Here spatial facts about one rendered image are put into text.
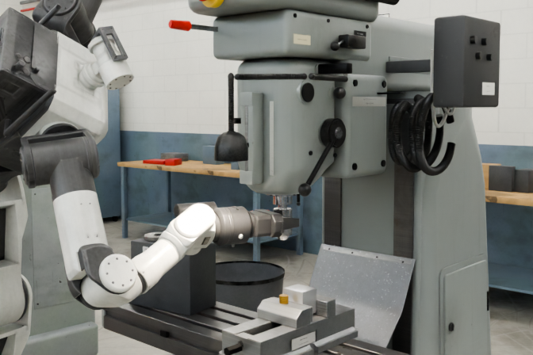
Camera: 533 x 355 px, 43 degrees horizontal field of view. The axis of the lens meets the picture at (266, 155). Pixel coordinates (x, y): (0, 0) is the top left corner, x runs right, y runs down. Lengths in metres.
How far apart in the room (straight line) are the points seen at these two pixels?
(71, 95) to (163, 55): 7.05
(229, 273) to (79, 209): 2.60
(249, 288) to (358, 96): 1.99
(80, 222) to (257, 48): 0.54
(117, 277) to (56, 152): 0.29
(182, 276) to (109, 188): 7.18
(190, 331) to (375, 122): 0.72
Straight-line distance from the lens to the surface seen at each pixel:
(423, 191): 1.89
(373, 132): 1.74
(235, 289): 3.52
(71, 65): 1.63
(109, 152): 9.01
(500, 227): 5.98
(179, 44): 8.37
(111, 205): 9.09
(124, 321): 2.04
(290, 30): 1.49
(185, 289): 1.91
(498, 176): 5.37
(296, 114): 1.54
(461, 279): 2.05
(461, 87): 1.61
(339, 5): 1.62
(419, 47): 1.96
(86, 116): 1.56
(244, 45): 1.56
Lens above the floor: 1.52
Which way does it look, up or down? 4 degrees down
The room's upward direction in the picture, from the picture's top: straight up
